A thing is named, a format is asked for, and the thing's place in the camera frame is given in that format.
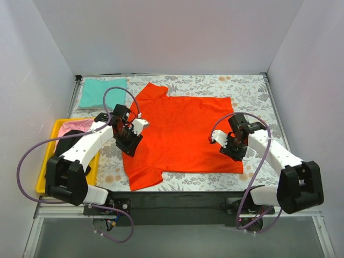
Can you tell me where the orange t shirt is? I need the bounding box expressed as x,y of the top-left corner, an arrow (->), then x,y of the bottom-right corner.
123,83 -> 243,191

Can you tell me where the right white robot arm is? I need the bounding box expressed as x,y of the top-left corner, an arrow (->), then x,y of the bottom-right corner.
211,112 -> 324,214

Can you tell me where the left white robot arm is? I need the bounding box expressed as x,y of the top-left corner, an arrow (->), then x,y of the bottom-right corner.
45,104 -> 149,215

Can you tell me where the pink t shirt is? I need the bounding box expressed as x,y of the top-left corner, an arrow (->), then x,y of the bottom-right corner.
58,119 -> 93,137

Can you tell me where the floral patterned table mat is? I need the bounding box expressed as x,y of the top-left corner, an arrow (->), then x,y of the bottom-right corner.
72,74 -> 293,192

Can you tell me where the yellow plastic tray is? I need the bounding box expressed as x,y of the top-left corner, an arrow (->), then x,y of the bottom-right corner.
35,118 -> 100,196

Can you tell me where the folded teal t shirt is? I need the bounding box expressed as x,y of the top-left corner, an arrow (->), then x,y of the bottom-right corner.
78,78 -> 127,109

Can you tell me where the black t shirt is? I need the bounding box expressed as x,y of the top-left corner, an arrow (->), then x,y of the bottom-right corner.
53,130 -> 82,176

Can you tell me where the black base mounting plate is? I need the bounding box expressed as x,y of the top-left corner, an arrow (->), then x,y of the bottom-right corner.
83,191 -> 275,228

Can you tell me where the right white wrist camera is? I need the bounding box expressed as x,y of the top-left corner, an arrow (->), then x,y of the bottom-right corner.
210,130 -> 228,148

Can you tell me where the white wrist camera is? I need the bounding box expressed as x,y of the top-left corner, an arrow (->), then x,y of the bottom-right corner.
210,130 -> 228,148
132,118 -> 149,135

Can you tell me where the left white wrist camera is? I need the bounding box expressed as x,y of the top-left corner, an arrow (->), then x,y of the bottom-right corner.
132,118 -> 149,135

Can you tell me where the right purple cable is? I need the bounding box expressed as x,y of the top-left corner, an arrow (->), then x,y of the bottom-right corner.
209,112 -> 283,238

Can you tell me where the purple cable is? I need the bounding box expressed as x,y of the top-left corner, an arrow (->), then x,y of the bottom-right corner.
16,86 -> 142,243
209,112 -> 283,238

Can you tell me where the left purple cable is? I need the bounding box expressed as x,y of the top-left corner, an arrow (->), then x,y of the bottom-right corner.
16,86 -> 142,243

